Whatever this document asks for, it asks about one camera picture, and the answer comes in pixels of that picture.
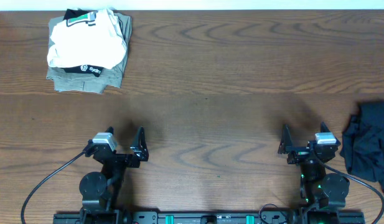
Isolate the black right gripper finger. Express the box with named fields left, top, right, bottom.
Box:
left=278, top=124, right=293, bottom=154
left=320, top=122, right=341, bottom=146

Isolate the white t-shirt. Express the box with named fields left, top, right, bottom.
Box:
left=47, top=9, right=127, bottom=69

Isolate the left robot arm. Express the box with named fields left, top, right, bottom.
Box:
left=79, top=126, right=149, bottom=223

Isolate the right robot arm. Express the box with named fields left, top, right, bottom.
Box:
left=278, top=123, right=350, bottom=223

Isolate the dark crumpled garment pile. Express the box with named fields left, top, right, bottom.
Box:
left=340, top=101, right=384, bottom=193

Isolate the folded khaki garment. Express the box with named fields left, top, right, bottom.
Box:
left=46, top=12, right=133, bottom=95

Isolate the folded black polo shirt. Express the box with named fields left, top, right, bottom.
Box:
left=63, top=9, right=103, bottom=77

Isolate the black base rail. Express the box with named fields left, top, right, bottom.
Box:
left=53, top=210, right=365, bottom=224

